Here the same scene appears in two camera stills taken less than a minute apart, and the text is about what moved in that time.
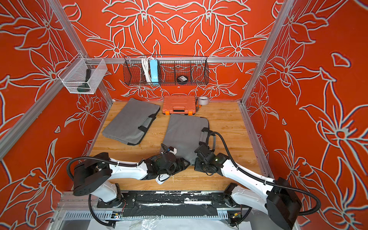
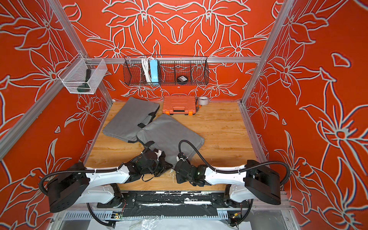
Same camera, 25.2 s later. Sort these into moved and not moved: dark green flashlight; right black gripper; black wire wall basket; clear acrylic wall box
Moved: right black gripper
Not moved: dark green flashlight; black wire wall basket; clear acrylic wall box
